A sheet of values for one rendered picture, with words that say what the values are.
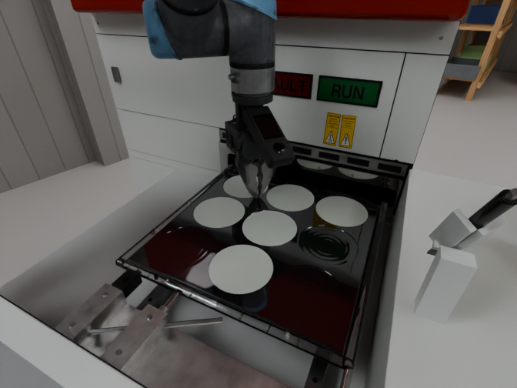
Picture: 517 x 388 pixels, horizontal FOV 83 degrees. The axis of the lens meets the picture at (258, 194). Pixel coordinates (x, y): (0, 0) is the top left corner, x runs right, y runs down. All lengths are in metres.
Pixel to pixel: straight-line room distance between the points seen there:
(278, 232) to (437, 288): 0.28
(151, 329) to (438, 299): 0.33
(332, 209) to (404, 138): 0.19
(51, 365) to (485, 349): 0.41
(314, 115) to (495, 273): 0.41
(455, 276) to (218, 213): 0.40
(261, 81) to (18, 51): 2.44
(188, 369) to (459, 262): 0.32
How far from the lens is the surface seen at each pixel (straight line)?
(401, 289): 0.40
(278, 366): 0.48
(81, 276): 0.65
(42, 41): 2.85
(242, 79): 0.50
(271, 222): 0.55
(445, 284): 0.34
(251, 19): 0.49
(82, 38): 2.75
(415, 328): 0.37
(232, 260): 0.48
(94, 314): 0.46
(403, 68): 0.61
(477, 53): 6.78
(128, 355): 0.41
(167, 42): 0.46
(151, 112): 0.90
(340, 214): 0.59
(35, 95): 2.86
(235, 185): 0.66
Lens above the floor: 1.25
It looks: 34 degrees down
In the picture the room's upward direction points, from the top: straight up
